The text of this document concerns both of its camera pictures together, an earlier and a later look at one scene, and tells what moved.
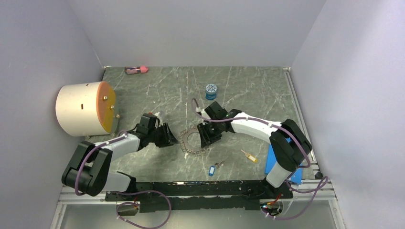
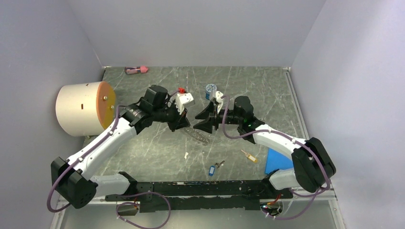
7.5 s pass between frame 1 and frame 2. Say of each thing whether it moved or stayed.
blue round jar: stayed
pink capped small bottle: stayed
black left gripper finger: moved
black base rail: stayed
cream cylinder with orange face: stayed
